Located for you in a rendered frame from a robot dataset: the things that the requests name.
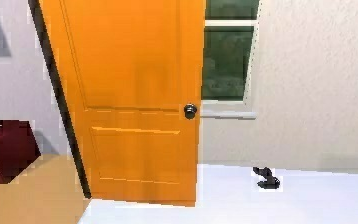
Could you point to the orange room door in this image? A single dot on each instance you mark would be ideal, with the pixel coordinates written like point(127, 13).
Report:
point(133, 100)

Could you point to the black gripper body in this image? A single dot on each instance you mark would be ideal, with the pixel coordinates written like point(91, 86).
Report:
point(267, 180)

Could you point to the dark red chest of drawers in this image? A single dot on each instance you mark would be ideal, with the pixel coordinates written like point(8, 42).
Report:
point(10, 150)

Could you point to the black round door knob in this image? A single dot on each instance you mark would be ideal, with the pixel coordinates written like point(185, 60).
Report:
point(190, 111)

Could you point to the white framed window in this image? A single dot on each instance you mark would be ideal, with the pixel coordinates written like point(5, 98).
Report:
point(227, 63)

